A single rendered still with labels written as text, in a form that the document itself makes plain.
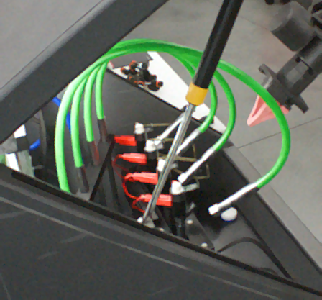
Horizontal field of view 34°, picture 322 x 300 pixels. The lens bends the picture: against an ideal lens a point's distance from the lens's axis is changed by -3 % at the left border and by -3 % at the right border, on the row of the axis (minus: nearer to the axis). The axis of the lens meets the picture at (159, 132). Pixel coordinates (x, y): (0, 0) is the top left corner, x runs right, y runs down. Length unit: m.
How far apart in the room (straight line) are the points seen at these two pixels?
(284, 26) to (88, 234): 0.51
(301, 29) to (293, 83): 0.10
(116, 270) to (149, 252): 0.04
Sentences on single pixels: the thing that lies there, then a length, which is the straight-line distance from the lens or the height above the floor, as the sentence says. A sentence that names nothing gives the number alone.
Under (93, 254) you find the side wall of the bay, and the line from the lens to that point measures 0.58.
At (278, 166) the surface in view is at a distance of 0.89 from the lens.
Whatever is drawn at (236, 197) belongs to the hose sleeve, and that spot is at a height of 1.14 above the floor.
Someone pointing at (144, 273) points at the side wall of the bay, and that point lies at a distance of 0.62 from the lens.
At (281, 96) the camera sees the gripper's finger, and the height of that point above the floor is 1.27.
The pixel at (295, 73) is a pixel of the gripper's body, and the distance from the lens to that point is 0.95.
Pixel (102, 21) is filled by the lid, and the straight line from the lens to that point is 0.44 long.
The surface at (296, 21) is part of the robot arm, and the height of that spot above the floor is 1.40.
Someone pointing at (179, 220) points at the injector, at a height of 1.04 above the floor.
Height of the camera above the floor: 1.71
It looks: 31 degrees down
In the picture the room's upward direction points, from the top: 7 degrees counter-clockwise
